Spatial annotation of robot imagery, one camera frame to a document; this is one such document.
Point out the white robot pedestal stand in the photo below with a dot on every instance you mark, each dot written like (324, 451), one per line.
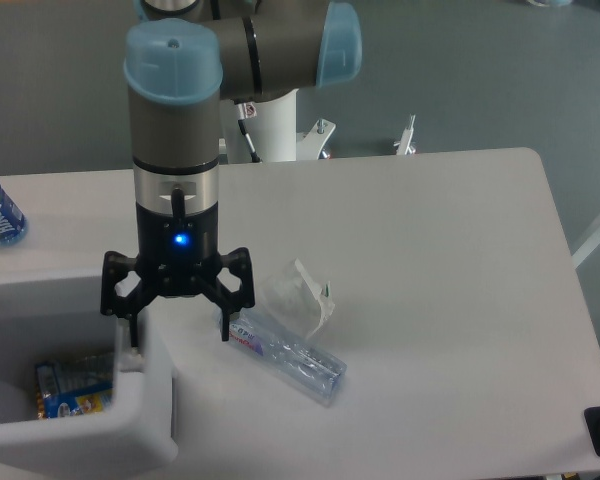
(266, 131)

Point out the crushed clear plastic bottle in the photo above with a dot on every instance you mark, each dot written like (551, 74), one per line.
(299, 363)

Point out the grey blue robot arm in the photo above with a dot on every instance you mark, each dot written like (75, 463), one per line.
(182, 60)

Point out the blue snack package in bin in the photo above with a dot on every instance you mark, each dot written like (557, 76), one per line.
(74, 387)

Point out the white push-button trash can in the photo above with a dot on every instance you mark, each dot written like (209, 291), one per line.
(47, 316)

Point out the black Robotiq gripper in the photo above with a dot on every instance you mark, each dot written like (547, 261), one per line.
(177, 258)

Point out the crumpled clear plastic wrapper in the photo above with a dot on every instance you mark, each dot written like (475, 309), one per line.
(296, 300)

